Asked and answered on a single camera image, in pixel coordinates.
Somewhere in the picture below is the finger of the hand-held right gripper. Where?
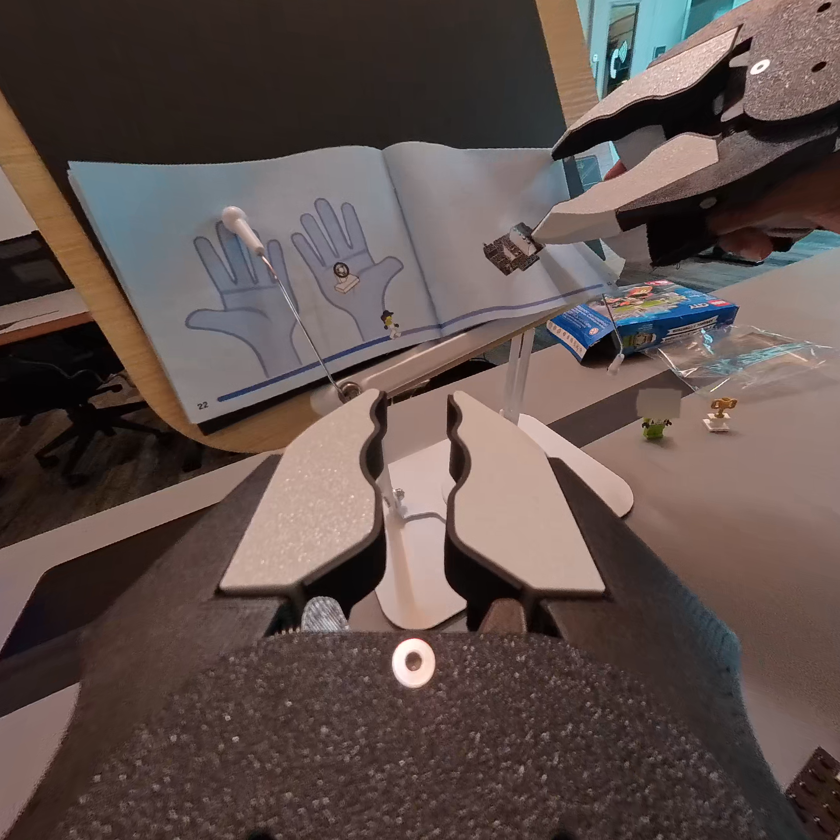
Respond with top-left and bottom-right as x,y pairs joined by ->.
532,132 -> 725,250
552,27 -> 744,161

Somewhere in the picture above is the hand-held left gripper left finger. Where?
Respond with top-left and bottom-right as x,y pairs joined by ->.
217,390 -> 392,611

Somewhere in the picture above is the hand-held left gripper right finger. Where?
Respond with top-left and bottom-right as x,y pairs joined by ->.
444,390 -> 607,614

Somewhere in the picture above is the white book stand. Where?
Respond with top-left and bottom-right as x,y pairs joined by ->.
221,206 -> 635,631

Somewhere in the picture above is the instruction booklet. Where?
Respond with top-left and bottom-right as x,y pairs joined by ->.
66,141 -> 618,424

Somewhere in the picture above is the orange white lego car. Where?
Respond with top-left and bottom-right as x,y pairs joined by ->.
785,746 -> 840,840

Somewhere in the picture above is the blue cardboard box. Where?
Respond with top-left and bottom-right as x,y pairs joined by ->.
548,279 -> 739,362

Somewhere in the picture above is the clear plastic bag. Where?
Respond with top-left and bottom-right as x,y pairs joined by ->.
650,326 -> 830,395

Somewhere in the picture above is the black office chair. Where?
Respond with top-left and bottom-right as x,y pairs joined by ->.
0,352 -> 145,480

